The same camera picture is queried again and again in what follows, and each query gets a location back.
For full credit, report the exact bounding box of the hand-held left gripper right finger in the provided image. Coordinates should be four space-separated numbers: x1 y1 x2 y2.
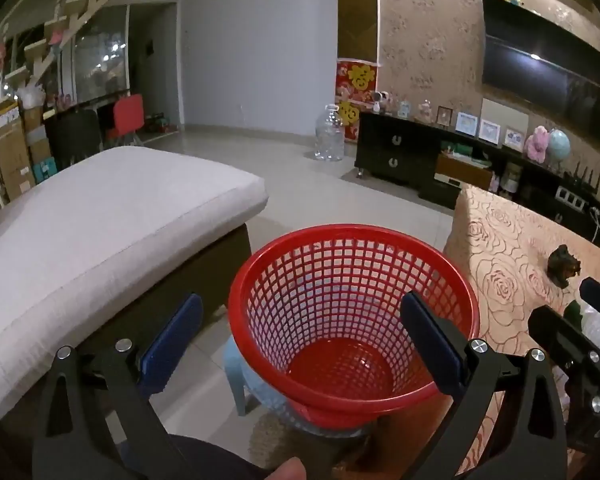
400 291 567 480

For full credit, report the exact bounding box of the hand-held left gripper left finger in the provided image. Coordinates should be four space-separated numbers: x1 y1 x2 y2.
32 292 216 480

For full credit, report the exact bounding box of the red mesh plastic basket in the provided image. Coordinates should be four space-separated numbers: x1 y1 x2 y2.
227 223 481 428

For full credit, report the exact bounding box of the person's left hand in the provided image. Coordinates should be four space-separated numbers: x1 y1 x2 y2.
267 457 308 480

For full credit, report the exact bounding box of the dark animal figurine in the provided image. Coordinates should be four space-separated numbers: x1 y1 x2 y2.
548 244 581 289

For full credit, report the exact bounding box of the light blue plastic stool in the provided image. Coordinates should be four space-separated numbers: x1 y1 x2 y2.
223 335 371 436

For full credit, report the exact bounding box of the rose-patterned tablecloth table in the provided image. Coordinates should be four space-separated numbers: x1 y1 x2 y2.
442 185 600 480

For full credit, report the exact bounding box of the white power strip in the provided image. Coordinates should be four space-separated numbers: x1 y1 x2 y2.
555 186 588 208

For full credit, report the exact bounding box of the black router with antennas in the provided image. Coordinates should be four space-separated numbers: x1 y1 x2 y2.
562 170 600 197

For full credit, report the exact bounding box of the daybed with white cushion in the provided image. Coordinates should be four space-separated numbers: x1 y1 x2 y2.
0 146 270 441

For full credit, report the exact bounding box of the pale blue globe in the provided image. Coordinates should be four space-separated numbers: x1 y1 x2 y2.
547 129 572 163

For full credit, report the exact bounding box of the pink plush flower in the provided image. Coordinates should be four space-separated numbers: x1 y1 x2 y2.
525 126 551 162

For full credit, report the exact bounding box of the green box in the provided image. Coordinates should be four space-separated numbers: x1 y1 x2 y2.
440 142 491 161

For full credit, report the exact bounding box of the long black television cabinet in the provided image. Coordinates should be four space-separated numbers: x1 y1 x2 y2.
355 111 600 251

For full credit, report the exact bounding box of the teal storage crate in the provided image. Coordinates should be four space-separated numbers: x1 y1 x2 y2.
32 157 56 183

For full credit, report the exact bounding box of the black chair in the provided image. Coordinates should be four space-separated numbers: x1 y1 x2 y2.
44 109 101 168

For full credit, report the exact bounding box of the large clear water bottle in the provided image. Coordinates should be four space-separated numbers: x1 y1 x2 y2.
314 104 345 162

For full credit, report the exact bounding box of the red chair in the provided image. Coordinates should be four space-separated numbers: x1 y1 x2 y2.
106 93 146 147

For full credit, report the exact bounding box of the stack of cardboard boxes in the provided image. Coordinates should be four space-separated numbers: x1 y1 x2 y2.
0 100 56 201

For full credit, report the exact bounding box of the red and yellow poster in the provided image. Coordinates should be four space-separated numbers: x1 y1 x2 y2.
336 59 378 141

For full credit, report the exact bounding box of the white plastic bag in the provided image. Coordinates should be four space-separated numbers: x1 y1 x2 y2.
17 85 46 108

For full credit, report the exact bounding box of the wooden staircase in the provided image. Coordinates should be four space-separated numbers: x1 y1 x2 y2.
0 0 133 86

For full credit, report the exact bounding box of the wall-mounted black television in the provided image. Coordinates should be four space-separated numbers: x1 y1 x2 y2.
481 0 600 153

